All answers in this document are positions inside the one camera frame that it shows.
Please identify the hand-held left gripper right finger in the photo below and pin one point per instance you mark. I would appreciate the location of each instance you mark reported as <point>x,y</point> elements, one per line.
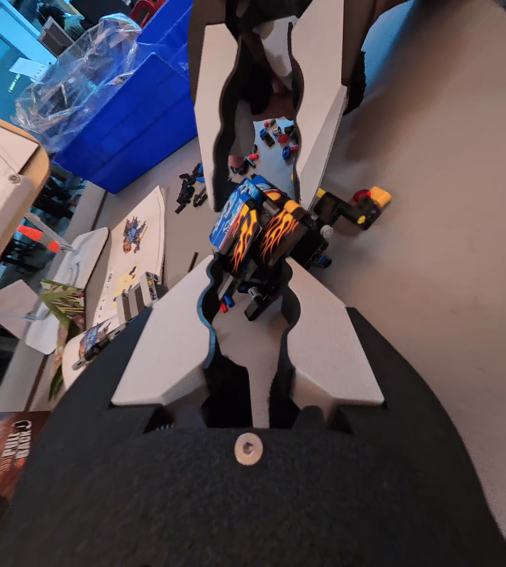
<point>332,354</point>

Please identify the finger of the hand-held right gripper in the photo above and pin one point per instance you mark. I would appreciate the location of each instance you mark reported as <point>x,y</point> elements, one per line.
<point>210,110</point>
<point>319,88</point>

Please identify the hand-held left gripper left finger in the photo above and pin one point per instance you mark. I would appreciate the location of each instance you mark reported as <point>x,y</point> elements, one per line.
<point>164,354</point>

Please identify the small black yellow lego assembly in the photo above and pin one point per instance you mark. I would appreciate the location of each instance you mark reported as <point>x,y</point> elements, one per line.
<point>359,212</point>

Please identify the flame sticker lego vehicle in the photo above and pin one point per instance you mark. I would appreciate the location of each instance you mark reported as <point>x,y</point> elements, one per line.
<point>275,239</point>

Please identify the scattered red blue lego pieces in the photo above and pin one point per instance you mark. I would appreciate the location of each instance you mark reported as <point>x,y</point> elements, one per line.
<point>284,138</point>

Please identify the grey lego beam assembly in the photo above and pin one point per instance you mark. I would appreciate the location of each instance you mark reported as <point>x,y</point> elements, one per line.
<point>140,296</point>

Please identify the small blue sticker lego assembly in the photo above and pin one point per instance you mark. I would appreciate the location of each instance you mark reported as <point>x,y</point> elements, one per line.
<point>95,339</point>

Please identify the pile of black lego beams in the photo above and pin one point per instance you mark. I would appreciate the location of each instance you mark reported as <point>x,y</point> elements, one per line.
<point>191,190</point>

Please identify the white lego instruction booklet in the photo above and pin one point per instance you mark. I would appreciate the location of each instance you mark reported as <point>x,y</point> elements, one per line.
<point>140,252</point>

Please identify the dark printed lego box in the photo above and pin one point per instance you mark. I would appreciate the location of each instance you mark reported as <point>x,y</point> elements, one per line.
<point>0,487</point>

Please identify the person's right hand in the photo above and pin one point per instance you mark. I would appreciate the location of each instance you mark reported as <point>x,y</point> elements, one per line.
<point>281,99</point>

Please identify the blue plastic storage bin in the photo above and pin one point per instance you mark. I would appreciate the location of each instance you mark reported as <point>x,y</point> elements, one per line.
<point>137,133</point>

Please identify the green printed leaflet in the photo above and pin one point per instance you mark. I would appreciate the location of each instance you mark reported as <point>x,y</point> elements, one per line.
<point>69,305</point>

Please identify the red plastic object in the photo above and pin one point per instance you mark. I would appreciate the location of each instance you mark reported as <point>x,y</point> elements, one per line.
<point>146,11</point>

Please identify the white plastic tray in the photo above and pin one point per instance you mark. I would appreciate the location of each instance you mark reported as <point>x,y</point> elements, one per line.
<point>86,257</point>

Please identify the clear plastic bag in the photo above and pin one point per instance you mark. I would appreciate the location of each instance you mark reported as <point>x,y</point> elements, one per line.
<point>80,66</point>

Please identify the red white striped bar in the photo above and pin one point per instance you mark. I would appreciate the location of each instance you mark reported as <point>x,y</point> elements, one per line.
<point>42,237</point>

